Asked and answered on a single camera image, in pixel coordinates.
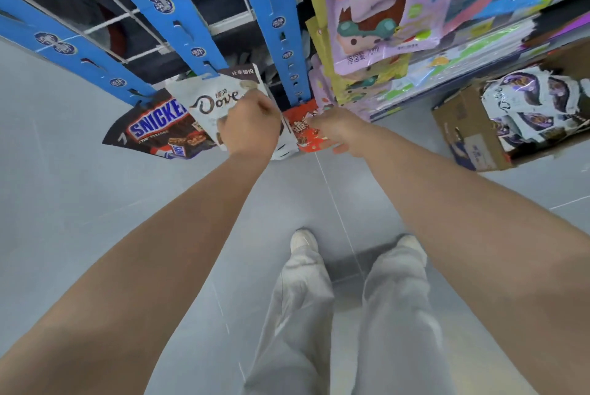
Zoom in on white wire rack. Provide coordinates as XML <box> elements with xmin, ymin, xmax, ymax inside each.
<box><xmin>0</xmin><ymin>0</ymin><xmax>316</xmax><ymax>66</ymax></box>

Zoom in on brown cardboard box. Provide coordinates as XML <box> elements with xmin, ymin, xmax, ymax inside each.
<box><xmin>431</xmin><ymin>39</ymin><xmax>590</xmax><ymax>173</ymax></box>

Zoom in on light grey trousers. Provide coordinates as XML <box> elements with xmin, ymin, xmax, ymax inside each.
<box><xmin>241</xmin><ymin>243</ymin><xmax>458</xmax><ymax>395</ymax></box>

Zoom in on pile of white purple packets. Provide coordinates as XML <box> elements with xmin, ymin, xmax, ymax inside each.
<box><xmin>482</xmin><ymin>66</ymin><xmax>590</xmax><ymax>154</ymax></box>

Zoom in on person's white shoe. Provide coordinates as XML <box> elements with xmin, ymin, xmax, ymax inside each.
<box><xmin>397</xmin><ymin>234</ymin><xmax>428</xmax><ymax>267</ymax></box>
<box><xmin>290</xmin><ymin>229</ymin><xmax>320</xmax><ymax>256</ymax></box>

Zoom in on stack of colourful gift bags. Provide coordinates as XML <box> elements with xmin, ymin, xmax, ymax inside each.
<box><xmin>369</xmin><ymin>0</ymin><xmax>590</xmax><ymax>120</ymax></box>

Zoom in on yellow gift bags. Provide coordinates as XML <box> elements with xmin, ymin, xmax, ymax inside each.
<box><xmin>301</xmin><ymin>0</ymin><xmax>412</xmax><ymax>106</ymax></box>

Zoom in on person's right hand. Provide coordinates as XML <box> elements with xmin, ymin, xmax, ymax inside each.
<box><xmin>307</xmin><ymin>107</ymin><xmax>375</xmax><ymax>158</ymax></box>

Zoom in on person's white left shoe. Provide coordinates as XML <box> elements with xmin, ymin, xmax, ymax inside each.
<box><xmin>290</xmin><ymin>229</ymin><xmax>320</xmax><ymax>256</ymax></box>

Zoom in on person's left forearm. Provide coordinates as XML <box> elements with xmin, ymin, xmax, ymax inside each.
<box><xmin>0</xmin><ymin>153</ymin><xmax>273</xmax><ymax>395</ymax></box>

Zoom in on person's right forearm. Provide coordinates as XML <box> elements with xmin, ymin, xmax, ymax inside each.
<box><xmin>362</xmin><ymin>125</ymin><xmax>590</xmax><ymax>395</ymax></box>

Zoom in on red candy bag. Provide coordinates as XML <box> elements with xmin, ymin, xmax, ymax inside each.
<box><xmin>282</xmin><ymin>99</ymin><xmax>340</xmax><ymax>153</ymax></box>

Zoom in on purple cartoon gift bag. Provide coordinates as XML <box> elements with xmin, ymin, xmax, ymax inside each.
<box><xmin>313</xmin><ymin>0</ymin><xmax>458</xmax><ymax>76</ymax></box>

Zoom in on small purple gift bag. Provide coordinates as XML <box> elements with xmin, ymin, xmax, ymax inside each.
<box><xmin>309</xmin><ymin>55</ymin><xmax>371</xmax><ymax>123</ymax></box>

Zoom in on white chocolate bag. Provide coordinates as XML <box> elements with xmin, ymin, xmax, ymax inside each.
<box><xmin>165</xmin><ymin>63</ymin><xmax>300</xmax><ymax>161</ymax></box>

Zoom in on person's left hand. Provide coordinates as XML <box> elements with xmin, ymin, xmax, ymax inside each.
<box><xmin>217</xmin><ymin>89</ymin><xmax>282</xmax><ymax>162</ymax></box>

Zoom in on person's white right shoe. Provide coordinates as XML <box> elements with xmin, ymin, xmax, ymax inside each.
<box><xmin>397</xmin><ymin>234</ymin><xmax>428</xmax><ymax>267</ymax></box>

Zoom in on blue cardboard display strip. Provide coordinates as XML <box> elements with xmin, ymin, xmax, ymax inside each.
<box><xmin>82</xmin><ymin>0</ymin><xmax>227</xmax><ymax>78</ymax></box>
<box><xmin>0</xmin><ymin>0</ymin><xmax>158</xmax><ymax>106</ymax></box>
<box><xmin>229</xmin><ymin>0</ymin><xmax>319</xmax><ymax>108</ymax></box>

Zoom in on brown chocolate bar bag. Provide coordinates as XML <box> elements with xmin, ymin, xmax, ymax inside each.
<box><xmin>102</xmin><ymin>88</ymin><xmax>220</xmax><ymax>160</ymax></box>

